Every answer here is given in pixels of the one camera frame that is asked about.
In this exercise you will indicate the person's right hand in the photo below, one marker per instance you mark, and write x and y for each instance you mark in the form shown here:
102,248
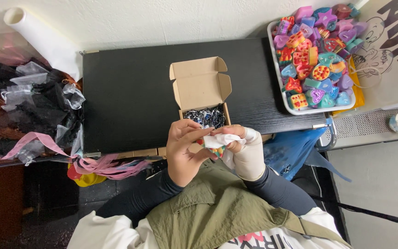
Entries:
249,155

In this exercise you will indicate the person's left hand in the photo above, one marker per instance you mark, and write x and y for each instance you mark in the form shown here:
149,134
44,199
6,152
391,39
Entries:
181,155

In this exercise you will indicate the white tissue paper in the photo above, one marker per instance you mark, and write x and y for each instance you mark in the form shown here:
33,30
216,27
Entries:
225,141

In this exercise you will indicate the rainbow dotted soap bar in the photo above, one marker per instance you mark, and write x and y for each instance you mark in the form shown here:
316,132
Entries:
217,150

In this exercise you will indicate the blue plastic bag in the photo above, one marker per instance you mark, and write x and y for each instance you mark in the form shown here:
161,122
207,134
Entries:
292,152

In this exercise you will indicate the blue white shredded paper filler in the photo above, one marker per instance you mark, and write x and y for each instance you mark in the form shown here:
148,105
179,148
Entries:
206,117

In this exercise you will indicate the olive green vest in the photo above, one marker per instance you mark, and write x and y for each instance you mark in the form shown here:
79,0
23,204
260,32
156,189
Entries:
219,207

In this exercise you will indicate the white plastic tray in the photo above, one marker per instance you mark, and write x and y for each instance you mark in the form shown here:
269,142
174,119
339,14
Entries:
282,93

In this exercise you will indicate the open brown cardboard box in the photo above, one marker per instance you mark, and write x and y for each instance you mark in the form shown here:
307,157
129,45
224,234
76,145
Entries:
200,86

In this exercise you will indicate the chrome metal tube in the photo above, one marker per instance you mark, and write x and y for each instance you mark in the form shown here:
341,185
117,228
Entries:
329,136

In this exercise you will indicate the pink ribbons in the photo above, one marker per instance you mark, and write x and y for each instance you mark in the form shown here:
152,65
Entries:
92,162

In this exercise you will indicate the yellow red plastic toy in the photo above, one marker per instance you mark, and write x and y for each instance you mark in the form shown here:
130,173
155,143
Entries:
85,178

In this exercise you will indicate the white printed shirt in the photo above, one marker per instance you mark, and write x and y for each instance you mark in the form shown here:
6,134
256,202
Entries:
116,231

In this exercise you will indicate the pile of colourful shaped soaps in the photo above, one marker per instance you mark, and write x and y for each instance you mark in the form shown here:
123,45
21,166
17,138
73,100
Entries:
314,55

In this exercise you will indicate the yellow bag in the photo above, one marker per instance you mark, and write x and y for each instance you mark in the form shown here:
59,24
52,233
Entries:
357,93

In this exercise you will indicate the white perforated radiator cover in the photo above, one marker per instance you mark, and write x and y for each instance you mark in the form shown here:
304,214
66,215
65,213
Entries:
371,126

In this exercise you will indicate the heap of sheer organza bags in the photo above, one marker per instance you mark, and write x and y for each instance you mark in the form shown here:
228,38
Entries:
29,107

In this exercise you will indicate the white printed tote bag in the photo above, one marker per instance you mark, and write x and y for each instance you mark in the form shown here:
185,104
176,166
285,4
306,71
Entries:
389,52

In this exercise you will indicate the white paper roll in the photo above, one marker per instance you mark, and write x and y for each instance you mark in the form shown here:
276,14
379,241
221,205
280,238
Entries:
43,41

